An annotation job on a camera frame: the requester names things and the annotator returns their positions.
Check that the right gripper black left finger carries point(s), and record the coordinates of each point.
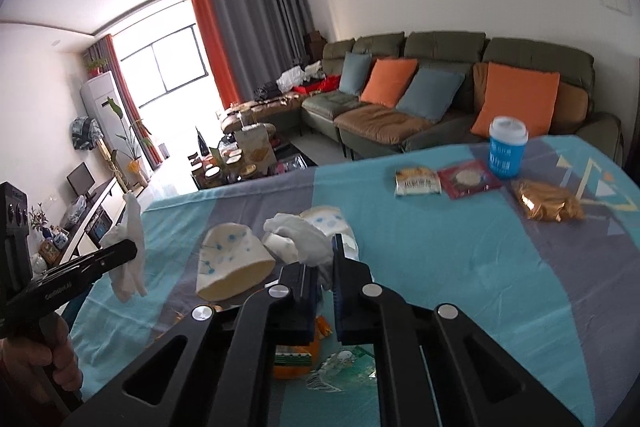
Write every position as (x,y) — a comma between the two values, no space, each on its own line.
(212,368)

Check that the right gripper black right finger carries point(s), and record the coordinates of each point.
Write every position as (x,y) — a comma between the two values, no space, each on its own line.
(435,367)

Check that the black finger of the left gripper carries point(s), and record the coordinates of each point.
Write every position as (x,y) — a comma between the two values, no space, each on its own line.
(90,262)

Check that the white tissue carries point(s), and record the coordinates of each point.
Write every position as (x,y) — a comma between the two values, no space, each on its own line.
(310,245)
(127,278)

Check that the gold foil wrapper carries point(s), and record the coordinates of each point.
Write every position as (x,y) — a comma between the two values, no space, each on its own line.
(541,201)

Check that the person's left hand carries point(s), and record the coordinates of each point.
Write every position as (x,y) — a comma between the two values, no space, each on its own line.
(20,357)

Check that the orange snack packet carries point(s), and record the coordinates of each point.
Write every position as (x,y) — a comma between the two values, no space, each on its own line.
(292,362)

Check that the white TV cabinet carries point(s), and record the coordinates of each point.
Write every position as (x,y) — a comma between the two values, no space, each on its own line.
(103,211)

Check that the clear crumpled plastic wrapper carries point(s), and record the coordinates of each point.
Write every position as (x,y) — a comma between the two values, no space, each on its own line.
(348,369)

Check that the small black monitor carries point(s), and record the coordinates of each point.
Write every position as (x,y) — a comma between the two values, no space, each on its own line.
(81,180)

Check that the white blue-dotted paper cup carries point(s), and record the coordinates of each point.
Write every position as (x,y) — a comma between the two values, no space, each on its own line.
(231,260)

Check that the tall green potted plant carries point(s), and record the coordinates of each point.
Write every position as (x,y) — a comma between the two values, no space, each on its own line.
(135,165)

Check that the white snack packet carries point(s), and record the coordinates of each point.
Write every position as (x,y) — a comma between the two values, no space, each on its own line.
(417,180)

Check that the white standing air conditioner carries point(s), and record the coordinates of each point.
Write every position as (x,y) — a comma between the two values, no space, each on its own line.
(94,93)

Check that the red snack packet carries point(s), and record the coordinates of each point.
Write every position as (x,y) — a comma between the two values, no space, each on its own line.
(467,179)

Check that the cluttered coffee table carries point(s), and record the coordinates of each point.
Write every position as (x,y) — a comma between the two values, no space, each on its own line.
(229,162)

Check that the blue paper coffee cup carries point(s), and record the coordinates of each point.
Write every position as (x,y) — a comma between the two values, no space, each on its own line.
(507,141)

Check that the blue cushion right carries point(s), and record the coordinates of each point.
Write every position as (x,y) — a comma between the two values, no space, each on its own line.
(430,94)

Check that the blue cushion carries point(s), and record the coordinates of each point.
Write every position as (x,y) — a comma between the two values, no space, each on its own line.
(430,94)
(355,73)

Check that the green sectional sofa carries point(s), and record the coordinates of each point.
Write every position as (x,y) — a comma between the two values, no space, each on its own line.
(372,130)

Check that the orange cushion right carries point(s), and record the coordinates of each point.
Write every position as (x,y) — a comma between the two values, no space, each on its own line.
(524,94)

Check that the orange cushion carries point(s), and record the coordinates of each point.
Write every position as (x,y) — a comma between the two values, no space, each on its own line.
(524,94)
(389,79)

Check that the orange cushion left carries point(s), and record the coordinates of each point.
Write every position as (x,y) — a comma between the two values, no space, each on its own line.
(389,79)

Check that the blue cushion left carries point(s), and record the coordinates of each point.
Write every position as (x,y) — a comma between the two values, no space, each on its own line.
(355,73)

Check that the orange curtain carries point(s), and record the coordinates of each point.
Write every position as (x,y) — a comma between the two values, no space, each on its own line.
(217,56)

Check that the grey curtain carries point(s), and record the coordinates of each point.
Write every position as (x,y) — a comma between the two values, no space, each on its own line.
(262,38)

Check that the window frame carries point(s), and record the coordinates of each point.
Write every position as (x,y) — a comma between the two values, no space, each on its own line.
(164,66)

